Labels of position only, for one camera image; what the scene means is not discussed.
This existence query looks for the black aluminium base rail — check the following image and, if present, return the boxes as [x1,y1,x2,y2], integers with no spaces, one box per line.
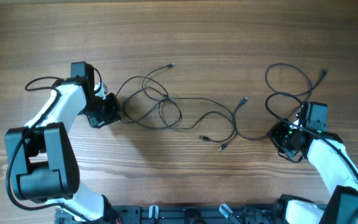
[53,203,332,224]

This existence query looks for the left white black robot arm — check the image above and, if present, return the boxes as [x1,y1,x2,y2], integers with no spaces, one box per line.
[4,62,122,223]

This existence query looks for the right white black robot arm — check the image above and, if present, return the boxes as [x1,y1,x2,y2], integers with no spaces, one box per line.
[267,102,358,223]

